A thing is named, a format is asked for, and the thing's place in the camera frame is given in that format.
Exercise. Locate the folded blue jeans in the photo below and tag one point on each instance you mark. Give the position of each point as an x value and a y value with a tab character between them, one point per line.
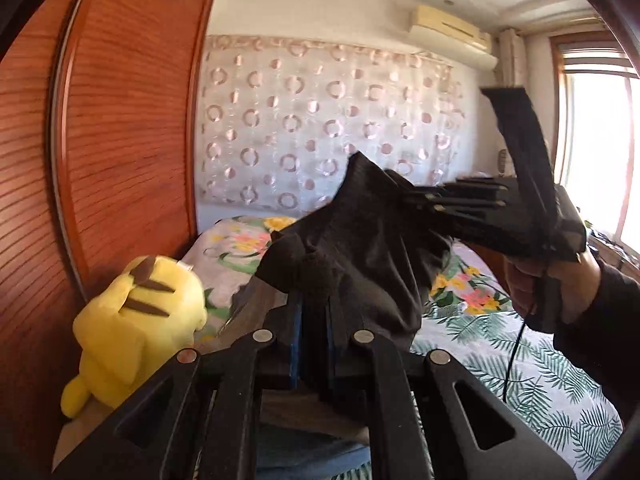
310	460

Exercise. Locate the person's right forearm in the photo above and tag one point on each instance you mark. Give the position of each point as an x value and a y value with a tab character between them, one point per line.
610	320

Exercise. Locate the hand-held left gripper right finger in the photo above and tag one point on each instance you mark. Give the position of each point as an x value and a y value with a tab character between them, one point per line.
330	345

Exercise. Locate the yellow plush toy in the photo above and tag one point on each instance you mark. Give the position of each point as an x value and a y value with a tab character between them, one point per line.
125	340

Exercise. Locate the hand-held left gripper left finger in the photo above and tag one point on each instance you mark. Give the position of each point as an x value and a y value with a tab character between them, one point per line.
298	345

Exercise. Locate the window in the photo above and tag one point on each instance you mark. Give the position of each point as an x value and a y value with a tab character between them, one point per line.
600	135

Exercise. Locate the wooden wardrobe door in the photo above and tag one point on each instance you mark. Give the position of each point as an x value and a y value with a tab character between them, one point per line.
125	110

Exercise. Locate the circle pattern curtain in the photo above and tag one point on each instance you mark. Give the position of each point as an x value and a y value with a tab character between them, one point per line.
300	110

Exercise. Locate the white air conditioner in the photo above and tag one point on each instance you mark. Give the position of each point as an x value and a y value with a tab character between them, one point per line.
450	35

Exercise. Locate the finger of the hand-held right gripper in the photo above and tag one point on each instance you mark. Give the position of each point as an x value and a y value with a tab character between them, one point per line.
465	204
465	189

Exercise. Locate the pile of assorted small items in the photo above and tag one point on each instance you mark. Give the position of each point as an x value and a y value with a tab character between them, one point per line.
607	242

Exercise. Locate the person's right hand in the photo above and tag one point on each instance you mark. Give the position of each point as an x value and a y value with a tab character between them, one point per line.
520	285

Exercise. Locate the green leaf print blanket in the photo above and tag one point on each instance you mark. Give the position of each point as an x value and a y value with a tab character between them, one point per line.
550	400

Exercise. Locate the dark grey pants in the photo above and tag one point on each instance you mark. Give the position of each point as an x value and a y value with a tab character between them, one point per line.
360	240

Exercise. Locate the pink floral blanket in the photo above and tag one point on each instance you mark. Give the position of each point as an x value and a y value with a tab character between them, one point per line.
235	240

